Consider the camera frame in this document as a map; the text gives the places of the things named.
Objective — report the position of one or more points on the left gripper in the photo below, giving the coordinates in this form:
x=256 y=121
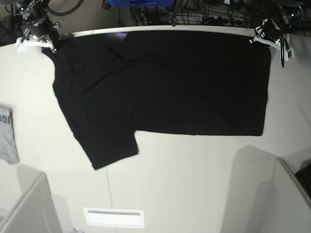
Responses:
x=278 y=24

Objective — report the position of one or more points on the grey right partition panel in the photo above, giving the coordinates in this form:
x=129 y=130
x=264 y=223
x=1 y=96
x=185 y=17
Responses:
x=286 y=206

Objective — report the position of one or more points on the black keyboard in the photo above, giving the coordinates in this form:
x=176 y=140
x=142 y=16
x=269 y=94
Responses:
x=304 y=177

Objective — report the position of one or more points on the white label on table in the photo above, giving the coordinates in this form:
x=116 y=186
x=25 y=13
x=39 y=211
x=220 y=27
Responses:
x=114 y=218

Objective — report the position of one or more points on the grey folded T-shirt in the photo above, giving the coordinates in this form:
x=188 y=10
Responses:
x=8 y=150

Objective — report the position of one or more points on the blue box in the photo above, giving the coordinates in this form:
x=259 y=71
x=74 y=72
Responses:
x=144 y=3

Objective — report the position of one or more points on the grey partition panel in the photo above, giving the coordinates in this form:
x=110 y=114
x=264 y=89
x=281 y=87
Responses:
x=34 y=211
x=286 y=206

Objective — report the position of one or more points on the grey left partition panel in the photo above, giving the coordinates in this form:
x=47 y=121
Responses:
x=34 y=211

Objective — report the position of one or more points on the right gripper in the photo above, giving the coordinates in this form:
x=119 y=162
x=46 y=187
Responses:
x=36 y=23

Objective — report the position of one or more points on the black T-shirt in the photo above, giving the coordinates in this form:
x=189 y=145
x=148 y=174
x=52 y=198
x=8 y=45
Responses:
x=179 y=82

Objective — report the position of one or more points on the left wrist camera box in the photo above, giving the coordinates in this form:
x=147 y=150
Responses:
x=288 y=53

